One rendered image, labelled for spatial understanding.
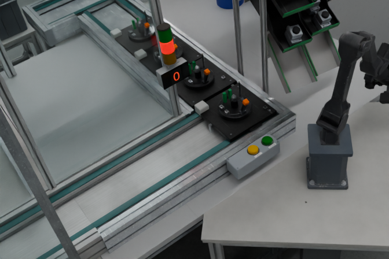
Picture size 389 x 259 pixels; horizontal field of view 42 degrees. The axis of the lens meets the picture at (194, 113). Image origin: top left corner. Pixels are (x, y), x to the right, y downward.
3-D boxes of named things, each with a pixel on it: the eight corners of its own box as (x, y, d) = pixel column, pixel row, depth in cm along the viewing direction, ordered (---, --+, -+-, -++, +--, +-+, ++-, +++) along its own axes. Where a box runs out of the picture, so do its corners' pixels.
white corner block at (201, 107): (209, 112, 211) (209, 104, 208) (201, 117, 210) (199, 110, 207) (203, 106, 214) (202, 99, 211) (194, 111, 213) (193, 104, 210)
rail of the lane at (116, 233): (296, 131, 210) (296, 112, 202) (109, 253, 179) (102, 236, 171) (286, 124, 213) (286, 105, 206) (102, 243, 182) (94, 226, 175)
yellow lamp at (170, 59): (179, 60, 188) (177, 50, 184) (168, 67, 186) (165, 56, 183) (172, 55, 191) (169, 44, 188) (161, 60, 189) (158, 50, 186)
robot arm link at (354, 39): (361, 40, 153) (371, 35, 157) (340, 33, 157) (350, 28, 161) (338, 128, 170) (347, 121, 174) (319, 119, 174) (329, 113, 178)
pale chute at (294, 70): (312, 82, 211) (317, 80, 207) (285, 93, 208) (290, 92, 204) (286, 20, 211) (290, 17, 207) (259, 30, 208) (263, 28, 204)
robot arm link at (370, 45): (361, 48, 154) (380, 21, 156) (337, 40, 159) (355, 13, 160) (371, 92, 178) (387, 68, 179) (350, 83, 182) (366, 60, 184)
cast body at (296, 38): (300, 44, 197) (305, 34, 191) (290, 47, 196) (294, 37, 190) (292, 27, 200) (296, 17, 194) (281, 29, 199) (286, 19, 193)
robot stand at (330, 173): (348, 189, 186) (353, 154, 172) (307, 189, 188) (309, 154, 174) (344, 159, 196) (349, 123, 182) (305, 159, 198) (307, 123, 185)
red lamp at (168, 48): (177, 50, 184) (175, 39, 181) (165, 56, 183) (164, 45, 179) (169, 44, 188) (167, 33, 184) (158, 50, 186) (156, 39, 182)
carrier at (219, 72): (237, 84, 222) (235, 61, 213) (193, 110, 213) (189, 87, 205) (204, 59, 237) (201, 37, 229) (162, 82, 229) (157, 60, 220)
